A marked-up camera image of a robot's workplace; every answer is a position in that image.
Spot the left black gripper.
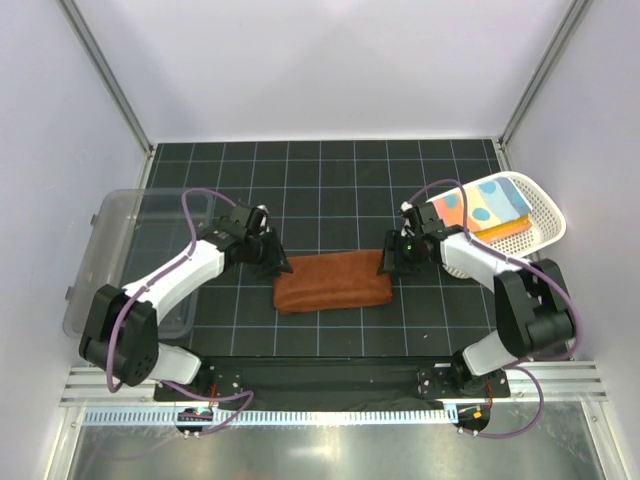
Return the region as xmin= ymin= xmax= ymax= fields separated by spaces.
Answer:
xmin=245 ymin=228 xmax=293 ymax=279

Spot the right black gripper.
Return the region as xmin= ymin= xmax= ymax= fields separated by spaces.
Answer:
xmin=376 ymin=229 xmax=424 ymax=279

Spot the dark brown towel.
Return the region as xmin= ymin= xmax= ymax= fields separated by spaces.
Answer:
xmin=273 ymin=250 xmax=393 ymax=315

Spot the orange polka dot towel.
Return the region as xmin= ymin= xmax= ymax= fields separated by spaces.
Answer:
xmin=475 ymin=216 xmax=532 ymax=244

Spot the light blue orange towel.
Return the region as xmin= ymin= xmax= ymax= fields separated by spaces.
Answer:
xmin=431 ymin=177 xmax=531 ymax=234

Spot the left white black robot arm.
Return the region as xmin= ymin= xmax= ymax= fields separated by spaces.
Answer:
xmin=79 ymin=202 xmax=292 ymax=400

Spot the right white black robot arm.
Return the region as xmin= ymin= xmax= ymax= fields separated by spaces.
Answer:
xmin=378 ymin=203 xmax=580 ymax=397

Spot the black grid mat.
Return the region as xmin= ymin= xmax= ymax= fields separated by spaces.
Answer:
xmin=141 ymin=139 xmax=507 ymax=357

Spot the clear plastic bin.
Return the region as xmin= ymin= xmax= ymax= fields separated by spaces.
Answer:
xmin=63 ymin=188 xmax=191 ymax=339

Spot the white perforated plastic basket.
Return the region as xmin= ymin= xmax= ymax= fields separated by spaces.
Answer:
xmin=419 ymin=171 xmax=566 ymax=258

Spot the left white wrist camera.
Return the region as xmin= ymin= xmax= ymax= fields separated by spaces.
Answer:
xmin=256 ymin=204 xmax=271 ymax=235

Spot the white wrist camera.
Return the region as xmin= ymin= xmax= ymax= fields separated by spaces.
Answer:
xmin=400 ymin=201 xmax=416 ymax=237
xmin=256 ymin=204 xmax=271 ymax=235

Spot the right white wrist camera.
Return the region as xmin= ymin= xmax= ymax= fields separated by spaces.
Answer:
xmin=400 ymin=201 xmax=416 ymax=237

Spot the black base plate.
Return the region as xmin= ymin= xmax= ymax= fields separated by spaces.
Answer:
xmin=186 ymin=356 xmax=510 ymax=412

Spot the slotted cable duct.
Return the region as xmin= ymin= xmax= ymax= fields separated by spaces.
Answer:
xmin=82 ymin=405 xmax=458 ymax=428

